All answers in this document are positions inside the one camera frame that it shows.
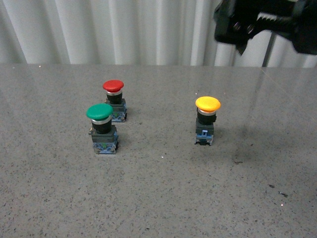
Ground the yellow mushroom push button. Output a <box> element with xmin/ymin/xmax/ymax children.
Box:
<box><xmin>195</xmin><ymin>96</ymin><xmax>221</xmax><ymax>146</ymax></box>

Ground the white corrugated curtain backdrop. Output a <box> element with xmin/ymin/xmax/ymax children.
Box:
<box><xmin>0</xmin><ymin>0</ymin><xmax>317</xmax><ymax>68</ymax></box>

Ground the green mushroom push button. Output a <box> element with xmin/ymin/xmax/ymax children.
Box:
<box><xmin>86</xmin><ymin>103</ymin><xmax>119</xmax><ymax>154</ymax></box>

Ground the red mushroom push button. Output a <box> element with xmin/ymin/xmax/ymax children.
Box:
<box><xmin>103</xmin><ymin>79</ymin><xmax>127</xmax><ymax>122</ymax></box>

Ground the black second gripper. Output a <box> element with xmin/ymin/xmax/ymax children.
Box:
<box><xmin>214</xmin><ymin>0</ymin><xmax>317</xmax><ymax>55</ymax></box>

